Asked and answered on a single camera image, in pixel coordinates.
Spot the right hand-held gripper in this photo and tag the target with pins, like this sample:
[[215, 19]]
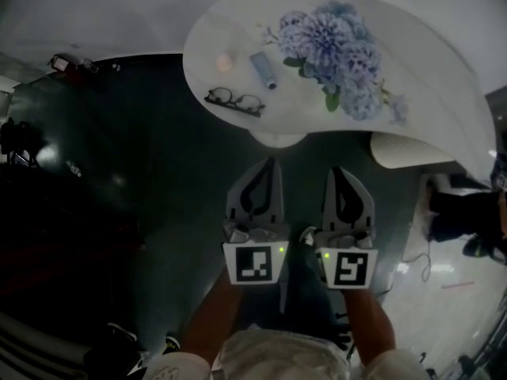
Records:
[[348, 271]]

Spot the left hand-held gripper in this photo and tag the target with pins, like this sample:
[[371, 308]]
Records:
[[253, 263]]

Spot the person's right forearm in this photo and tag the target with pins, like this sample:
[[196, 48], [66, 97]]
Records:
[[370, 323]]

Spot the person's left forearm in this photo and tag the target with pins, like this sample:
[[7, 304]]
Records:
[[214, 315]]

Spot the person's white shoe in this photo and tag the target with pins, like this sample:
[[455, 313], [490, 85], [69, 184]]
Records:
[[308, 236]]

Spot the white ribbed stool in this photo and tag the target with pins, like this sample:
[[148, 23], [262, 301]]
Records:
[[408, 150]]

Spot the person's dark trousers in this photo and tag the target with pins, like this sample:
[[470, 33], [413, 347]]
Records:
[[305, 291]]

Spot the black-framed glasses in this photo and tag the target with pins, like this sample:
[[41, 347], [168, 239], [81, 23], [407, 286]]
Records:
[[237, 103]]

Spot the red floor tape strip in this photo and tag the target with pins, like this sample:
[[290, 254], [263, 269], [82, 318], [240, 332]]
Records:
[[457, 285]]

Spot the blue cream tube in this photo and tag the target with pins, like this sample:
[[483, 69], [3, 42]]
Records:
[[262, 67]]

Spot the small peach round object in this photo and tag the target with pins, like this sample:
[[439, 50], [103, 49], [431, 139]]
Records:
[[224, 61]]

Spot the blue flower bouquet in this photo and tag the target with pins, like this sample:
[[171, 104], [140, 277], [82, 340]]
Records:
[[336, 50]]

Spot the small pale floor object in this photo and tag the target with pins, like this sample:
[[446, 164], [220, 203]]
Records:
[[74, 168]]

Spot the dark tripod equipment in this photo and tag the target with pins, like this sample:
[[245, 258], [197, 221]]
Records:
[[20, 141]]

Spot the white slatted panel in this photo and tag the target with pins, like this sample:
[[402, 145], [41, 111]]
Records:
[[31, 350]]

